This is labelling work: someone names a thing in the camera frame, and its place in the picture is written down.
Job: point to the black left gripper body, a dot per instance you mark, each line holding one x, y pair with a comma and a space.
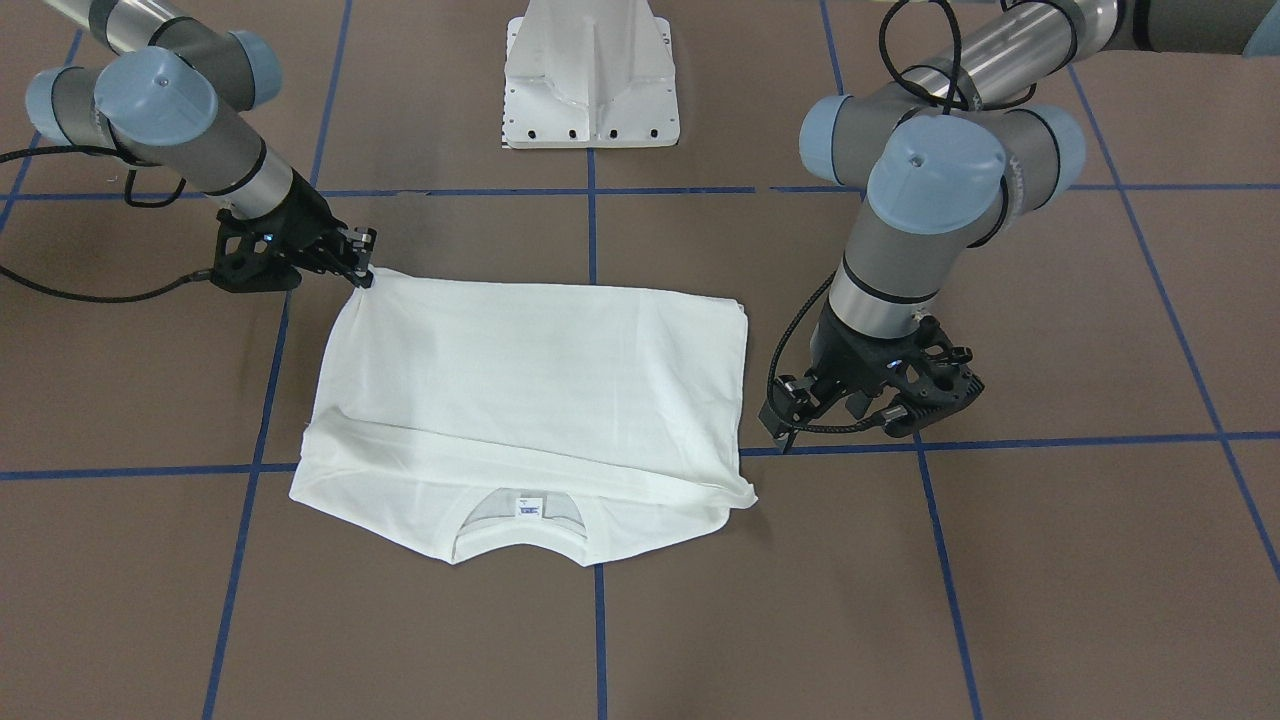
838, 357

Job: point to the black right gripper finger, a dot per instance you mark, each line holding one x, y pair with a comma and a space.
359, 274

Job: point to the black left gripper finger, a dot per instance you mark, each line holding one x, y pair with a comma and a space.
792, 404

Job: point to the white long-sleeve printed shirt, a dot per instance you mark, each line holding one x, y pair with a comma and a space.
459, 418

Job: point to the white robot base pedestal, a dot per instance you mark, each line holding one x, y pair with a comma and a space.
589, 75

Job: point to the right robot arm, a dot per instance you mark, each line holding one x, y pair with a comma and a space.
174, 96

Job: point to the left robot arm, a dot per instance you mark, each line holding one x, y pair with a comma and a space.
948, 154

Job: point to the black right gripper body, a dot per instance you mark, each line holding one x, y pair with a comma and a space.
303, 226

